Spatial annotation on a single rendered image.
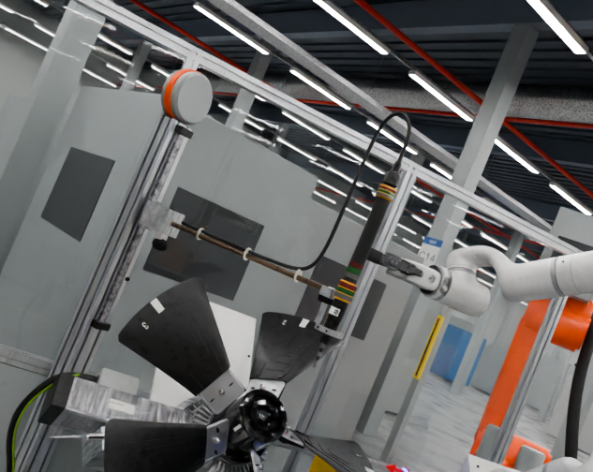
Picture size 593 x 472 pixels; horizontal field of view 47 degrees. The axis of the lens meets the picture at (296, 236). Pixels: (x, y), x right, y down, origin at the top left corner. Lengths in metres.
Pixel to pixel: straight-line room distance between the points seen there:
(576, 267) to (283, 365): 0.70
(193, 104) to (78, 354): 0.78
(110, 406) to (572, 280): 1.03
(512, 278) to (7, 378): 1.45
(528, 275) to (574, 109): 9.77
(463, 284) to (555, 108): 9.87
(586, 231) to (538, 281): 3.97
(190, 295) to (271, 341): 0.27
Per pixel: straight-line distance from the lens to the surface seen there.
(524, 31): 9.28
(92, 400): 1.56
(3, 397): 2.21
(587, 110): 11.21
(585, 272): 1.55
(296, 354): 1.68
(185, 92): 1.98
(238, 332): 1.92
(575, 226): 5.56
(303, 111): 2.27
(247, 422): 1.49
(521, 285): 1.61
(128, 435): 1.39
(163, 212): 1.89
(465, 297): 1.70
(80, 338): 2.00
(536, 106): 11.69
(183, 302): 1.56
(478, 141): 8.77
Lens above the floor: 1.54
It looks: 3 degrees up
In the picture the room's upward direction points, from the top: 23 degrees clockwise
